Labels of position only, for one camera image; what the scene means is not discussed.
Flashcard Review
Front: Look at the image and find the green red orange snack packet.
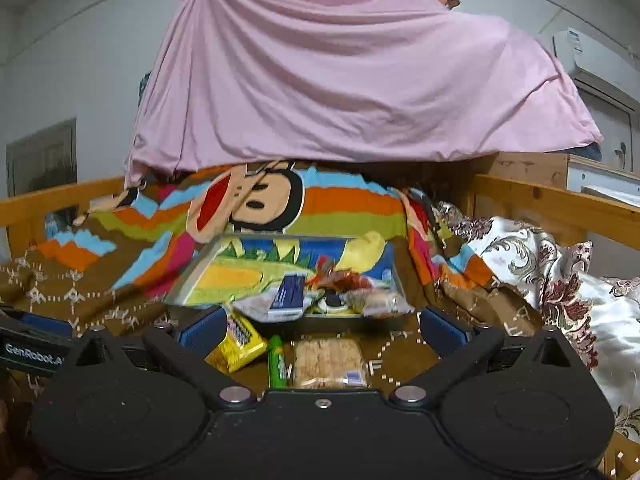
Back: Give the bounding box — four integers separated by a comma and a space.
268, 335, 288, 389

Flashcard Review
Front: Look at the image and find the white floral satin quilt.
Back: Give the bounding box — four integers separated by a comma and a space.
436, 203, 639, 442

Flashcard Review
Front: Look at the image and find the wooden bed frame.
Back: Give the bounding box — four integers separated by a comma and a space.
1, 174, 639, 256

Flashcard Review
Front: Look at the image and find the wooden cabinet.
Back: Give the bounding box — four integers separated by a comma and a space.
471, 152, 639, 196

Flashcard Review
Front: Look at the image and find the blue white snack pouch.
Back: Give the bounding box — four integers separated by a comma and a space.
268, 274, 305, 321

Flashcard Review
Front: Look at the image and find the grey wall panel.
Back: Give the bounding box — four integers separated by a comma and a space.
6, 118, 77, 197

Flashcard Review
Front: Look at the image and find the pink bed sheet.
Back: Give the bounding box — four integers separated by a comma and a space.
126, 0, 603, 184

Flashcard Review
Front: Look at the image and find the metal tray with dinosaur picture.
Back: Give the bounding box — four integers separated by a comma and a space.
166, 232, 411, 333

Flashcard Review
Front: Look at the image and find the white pink printed snack packet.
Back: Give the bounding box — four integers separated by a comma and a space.
232, 291, 317, 324

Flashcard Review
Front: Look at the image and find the clear bag of bread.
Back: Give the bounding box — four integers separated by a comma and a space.
342, 288, 416, 318

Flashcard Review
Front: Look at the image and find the yellow snack bar pack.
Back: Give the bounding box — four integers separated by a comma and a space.
205, 313, 268, 374

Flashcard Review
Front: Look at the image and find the clear pack of crackers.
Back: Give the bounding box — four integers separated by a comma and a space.
292, 338, 369, 390

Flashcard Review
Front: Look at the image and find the colourful monkey print blanket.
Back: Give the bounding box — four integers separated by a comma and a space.
1, 160, 542, 391

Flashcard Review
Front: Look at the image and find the white air conditioner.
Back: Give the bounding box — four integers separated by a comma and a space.
552, 28, 639, 101

